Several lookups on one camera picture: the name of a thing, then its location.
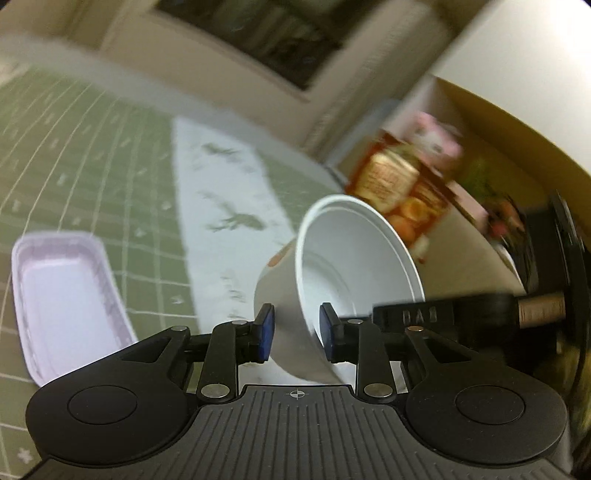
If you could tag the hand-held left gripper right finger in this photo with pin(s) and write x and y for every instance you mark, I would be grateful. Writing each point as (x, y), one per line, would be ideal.
(327, 334)

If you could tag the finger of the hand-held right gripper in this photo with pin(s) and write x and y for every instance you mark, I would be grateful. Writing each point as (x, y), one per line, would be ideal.
(480, 309)

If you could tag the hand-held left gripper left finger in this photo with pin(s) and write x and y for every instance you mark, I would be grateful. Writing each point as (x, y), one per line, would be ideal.
(265, 334)

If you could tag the white paper tub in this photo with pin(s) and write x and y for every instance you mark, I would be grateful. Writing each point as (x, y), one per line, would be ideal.
(351, 258)

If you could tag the beige chair back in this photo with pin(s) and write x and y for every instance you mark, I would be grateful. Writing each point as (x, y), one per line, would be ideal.
(466, 263)

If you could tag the pink box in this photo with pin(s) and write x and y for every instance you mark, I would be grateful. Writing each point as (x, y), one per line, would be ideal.
(466, 203)

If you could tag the red snack bag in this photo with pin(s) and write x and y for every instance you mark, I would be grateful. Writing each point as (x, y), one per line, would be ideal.
(392, 180)

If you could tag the white deer-print table runner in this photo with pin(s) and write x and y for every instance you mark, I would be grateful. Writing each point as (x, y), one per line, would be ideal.
(217, 184)

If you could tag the pink plush toy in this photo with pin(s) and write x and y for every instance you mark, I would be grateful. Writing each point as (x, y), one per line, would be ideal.
(436, 138)

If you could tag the pink plastic tray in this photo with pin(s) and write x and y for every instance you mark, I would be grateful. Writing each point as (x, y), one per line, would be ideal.
(64, 295)

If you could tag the green checked tablecloth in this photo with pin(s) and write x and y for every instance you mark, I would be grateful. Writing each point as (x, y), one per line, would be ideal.
(92, 175)

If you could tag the window with dark railing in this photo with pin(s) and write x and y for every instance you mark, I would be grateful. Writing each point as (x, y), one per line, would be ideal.
(277, 37)

